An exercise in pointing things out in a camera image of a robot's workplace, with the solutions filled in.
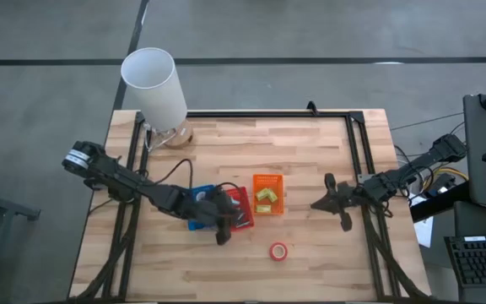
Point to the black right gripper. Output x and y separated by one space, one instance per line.
346 196

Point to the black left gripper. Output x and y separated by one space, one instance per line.
213 211

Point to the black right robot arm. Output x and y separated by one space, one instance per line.
416 162

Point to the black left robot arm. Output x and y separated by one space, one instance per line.
120 179

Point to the red tape roll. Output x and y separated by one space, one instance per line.
271 252

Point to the red plastic basket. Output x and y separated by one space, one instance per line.
247 202

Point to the blue plastic basket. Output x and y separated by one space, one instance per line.
211 190

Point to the orange plastic basket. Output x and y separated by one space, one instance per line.
279 181

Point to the white paper sheet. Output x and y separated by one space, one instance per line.
424 232

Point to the black desk edge bar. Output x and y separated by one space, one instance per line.
437 207

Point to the black box with blue lights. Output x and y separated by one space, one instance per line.
443 183

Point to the table lamp with white shade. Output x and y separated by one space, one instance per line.
154 84

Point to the black keyboard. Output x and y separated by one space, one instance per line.
479 262

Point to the grey metal base plate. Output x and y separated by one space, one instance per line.
365 177

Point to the black frame clamp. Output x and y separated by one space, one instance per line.
312 109

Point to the black aluminium table frame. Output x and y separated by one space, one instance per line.
268 114

